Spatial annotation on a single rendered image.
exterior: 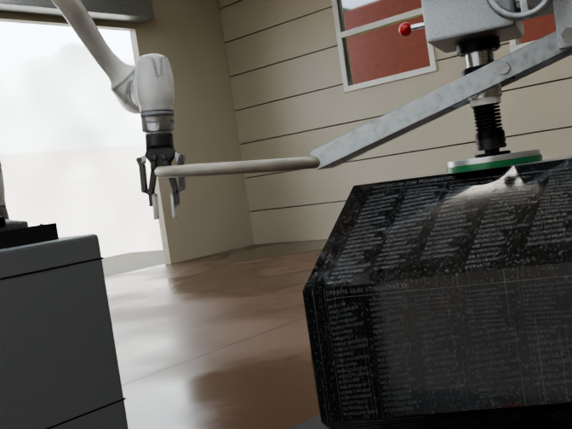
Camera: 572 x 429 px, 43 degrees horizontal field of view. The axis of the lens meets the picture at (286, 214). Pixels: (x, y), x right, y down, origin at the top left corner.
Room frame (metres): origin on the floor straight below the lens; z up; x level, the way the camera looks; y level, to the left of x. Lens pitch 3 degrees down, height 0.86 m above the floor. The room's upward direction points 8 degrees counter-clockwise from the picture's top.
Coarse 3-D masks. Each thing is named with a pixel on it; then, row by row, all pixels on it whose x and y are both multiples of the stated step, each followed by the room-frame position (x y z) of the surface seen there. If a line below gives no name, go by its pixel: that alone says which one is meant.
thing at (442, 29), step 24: (432, 0) 1.65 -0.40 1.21; (456, 0) 1.63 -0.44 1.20; (480, 0) 1.61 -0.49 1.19; (504, 0) 1.59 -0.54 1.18; (432, 24) 1.65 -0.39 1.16; (456, 24) 1.63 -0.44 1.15; (480, 24) 1.61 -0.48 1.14; (504, 24) 1.60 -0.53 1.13; (456, 48) 1.73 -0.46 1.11; (480, 48) 1.68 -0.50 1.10
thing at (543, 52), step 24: (528, 48) 1.62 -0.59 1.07; (552, 48) 1.60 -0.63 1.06; (480, 72) 1.67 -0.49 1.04; (504, 72) 1.64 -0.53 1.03; (528, 72) 1.73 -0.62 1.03; (432, 96) 1.71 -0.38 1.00; (456, 96) 1.69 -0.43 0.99; (384, 120) 1.76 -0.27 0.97; (408, 120) 1.74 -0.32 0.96; (432, 120) 1.83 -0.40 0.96; (336, 144) 1.81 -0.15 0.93; (360, 144) 1.78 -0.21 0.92
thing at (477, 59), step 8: (472, 56) 1.70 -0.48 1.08; (480, 56) 1.69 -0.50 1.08; (488, 56) 1.69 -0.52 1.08; (472, 64) 1.70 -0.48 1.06; (480, 64) 1.69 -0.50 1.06; (464, 72) 1.71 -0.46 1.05; (496, 88) 1.69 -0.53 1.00; (472, 96) 1.70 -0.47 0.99; (480, 96) 1.69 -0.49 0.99; (488, 96) 1.69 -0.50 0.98
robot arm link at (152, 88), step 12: (144, 60) 1.95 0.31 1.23; (156, 60) 1.95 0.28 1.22; (168, 60) 1.98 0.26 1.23; (144, 72) 1.94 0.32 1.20; (156, 72) 1.94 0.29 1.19; (168, 72) 1.96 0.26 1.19; (132, 84) 2.00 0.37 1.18; (144, 84) 1.94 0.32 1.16; (156, 84) 1.94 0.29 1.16; (168, 84) 1.96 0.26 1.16; (132, 96) 2.02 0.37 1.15; (144, 96) 1.94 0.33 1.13; (156, 96) 1.94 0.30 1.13; (168, 96) 1.96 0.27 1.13; (144, 108) 1.95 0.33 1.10; (156, 108) 1.95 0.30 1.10; (168, 108) 1.96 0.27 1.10
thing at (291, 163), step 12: (156, 168) 1.91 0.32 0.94; (168, 168) 1.82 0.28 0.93; (180, 168) 1.78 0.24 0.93; (192, 168) 1.76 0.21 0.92; (204, 168) 1.75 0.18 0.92; (216, 168) 1.74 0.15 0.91; (228, 168) 1.73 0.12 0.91; (240, 168) 1.73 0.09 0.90; (252, 168) 1.73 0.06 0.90; (264, 168) 1.74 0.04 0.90; (276, 168) 1.75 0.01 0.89; (288, 168) 1.76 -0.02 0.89; (300, 168) 1.79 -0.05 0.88; (312, 168) 1.82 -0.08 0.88
